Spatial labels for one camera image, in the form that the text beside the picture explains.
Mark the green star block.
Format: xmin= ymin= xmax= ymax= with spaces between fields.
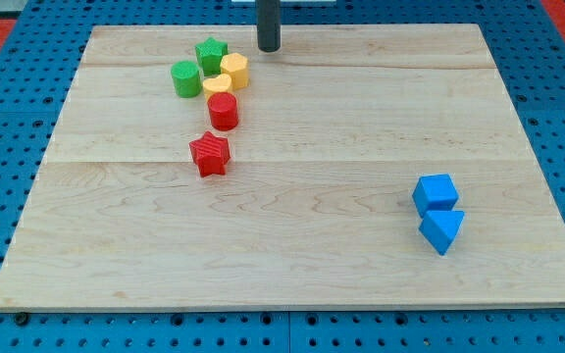
xmin=194 ymin=37 xmax=229 ymax=76

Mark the blue triangular prism block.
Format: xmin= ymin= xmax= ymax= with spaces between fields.
xmin=419 ymin=210 xmax=465 ymax=256

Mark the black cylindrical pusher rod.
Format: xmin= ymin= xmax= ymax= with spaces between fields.
xmin=255 ymin=0 xmax=282 ymax=53

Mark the yellow hexagon block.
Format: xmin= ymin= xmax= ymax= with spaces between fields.
xmin=220 ymin=53 xmax=250 ymax=90

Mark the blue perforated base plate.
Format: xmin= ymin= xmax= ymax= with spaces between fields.
xmin=0 ymin=1 xmax=565 ymax=352

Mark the green cylinder block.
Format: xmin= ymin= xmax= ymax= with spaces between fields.
xmin=171 ymin=61 xmax=202 ymax=98

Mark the yellow heart block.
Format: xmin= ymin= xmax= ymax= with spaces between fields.
xmin=202 ymin=74 xmax=233 ymax=100

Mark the red cylinder block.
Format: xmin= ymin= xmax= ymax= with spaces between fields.
xmin=207 ymin=92 xmax=238 ymax=131

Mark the red star block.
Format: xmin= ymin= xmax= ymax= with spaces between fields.
xmin=189 ymin=131 xmax=231 ymax=177

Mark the light wooden board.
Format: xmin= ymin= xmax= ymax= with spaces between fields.
xmin=0 ymin=24 xmax=565 ymax=313

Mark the blue cube block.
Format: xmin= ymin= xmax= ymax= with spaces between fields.
xmin=412 ymin=174 xmax=459 ymax=217

